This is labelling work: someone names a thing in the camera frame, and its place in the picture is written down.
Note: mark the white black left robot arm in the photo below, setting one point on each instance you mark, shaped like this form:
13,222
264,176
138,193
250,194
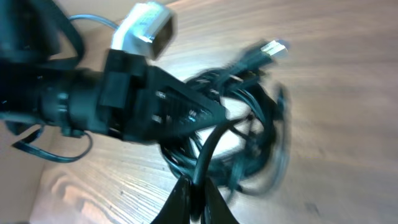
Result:
34,34

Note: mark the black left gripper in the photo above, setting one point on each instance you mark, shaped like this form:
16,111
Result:
130,100

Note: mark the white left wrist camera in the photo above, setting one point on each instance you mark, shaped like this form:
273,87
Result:
146,30

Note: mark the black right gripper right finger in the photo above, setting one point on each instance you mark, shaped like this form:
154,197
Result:
216,210

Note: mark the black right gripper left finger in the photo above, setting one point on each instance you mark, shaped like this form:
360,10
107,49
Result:
176,209

